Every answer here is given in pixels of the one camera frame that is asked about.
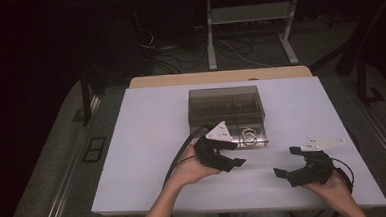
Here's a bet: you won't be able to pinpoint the smoky transparent jewellery box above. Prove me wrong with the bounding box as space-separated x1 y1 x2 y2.
186 85 267 134

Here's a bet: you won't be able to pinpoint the white table board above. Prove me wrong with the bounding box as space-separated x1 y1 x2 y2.
84 73 386 217

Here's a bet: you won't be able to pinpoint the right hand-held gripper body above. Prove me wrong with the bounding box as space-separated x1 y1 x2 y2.
284 134 349 189

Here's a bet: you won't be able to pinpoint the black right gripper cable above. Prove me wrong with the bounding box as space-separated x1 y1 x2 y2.
330 155 357 196

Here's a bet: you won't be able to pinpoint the person's left hand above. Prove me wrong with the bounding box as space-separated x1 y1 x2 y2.
168 142 222 188

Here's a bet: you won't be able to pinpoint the white floor cable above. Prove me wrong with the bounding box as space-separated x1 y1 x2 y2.
216 35 275 71

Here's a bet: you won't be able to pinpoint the person's right hand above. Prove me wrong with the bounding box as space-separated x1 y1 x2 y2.
299 169 354 207

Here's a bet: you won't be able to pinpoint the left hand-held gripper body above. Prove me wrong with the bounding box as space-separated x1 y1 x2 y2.
192 119 239 175

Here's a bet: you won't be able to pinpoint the white metal stand frame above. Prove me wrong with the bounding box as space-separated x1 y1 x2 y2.
204 0 305 72

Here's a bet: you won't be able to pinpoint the black metal stand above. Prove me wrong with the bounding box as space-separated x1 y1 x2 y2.
354 57 386 107
69 68 110 128

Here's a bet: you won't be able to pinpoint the metal floor rail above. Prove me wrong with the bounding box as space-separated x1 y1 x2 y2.
32 92 109 217
346 87 386 184

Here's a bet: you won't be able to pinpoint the smoky transparent box drawer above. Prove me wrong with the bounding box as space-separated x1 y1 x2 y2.
189 122 270 153

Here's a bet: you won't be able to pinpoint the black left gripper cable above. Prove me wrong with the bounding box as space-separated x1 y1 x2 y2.
159 122 218 188

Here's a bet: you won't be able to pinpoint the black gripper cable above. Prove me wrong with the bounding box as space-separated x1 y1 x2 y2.
159 122 218 188
330 155 357 196

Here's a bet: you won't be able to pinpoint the black floor cables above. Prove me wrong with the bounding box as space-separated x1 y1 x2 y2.
136 26 211 76

